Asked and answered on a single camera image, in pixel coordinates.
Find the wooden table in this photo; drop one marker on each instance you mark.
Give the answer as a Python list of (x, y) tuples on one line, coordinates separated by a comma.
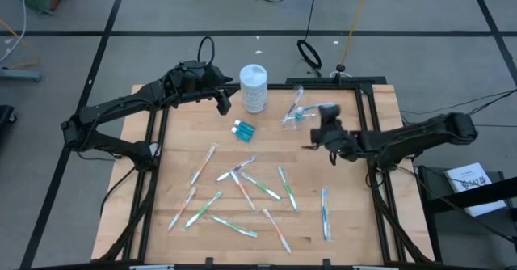
[(282, 86)]

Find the blue packaged toothbrush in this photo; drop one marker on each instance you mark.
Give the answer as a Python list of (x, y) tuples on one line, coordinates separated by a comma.
[(319, 106), (324, 213)]

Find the white cylindrical canister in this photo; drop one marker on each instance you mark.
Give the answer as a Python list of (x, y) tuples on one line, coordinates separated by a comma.
[(253, 88)]

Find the black case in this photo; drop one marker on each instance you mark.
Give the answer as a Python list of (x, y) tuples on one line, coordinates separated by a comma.
[(6, 118)]

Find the grey metal bar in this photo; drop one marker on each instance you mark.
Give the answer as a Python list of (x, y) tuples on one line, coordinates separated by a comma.
[(20, 75)]

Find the black cart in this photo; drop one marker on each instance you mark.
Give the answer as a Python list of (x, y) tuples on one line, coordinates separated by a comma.
[(440, 229)]

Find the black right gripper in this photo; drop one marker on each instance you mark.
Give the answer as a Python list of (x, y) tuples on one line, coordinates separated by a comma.
[(335, 138)]

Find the black table clamp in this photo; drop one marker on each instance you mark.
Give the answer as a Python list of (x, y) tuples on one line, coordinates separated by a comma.
[(326, 262), (208, 260)]

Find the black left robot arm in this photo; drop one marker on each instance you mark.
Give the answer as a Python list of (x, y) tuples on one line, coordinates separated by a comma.
[(121, 104)]

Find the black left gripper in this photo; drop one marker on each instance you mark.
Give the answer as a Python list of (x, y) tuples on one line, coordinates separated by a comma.
[(198, 80)]

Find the black round stand base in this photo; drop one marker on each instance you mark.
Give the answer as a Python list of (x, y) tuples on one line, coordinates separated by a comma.
[(340, 68)]

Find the white booklet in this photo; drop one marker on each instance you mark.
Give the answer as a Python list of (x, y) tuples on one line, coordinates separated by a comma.
[(472, 185)]

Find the green packaged toothbrush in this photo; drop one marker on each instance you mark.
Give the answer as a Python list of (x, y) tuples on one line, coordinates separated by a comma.
[(234, 226), (203, 209), (287, 188), (260, 186)]

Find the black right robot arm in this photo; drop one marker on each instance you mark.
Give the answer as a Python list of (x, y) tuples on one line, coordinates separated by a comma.
[(424, 134)]

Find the orange packaged toothbrush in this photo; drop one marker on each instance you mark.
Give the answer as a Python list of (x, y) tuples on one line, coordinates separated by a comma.
[(242, 189), (276, 230), (203, 165), (182, 208)]

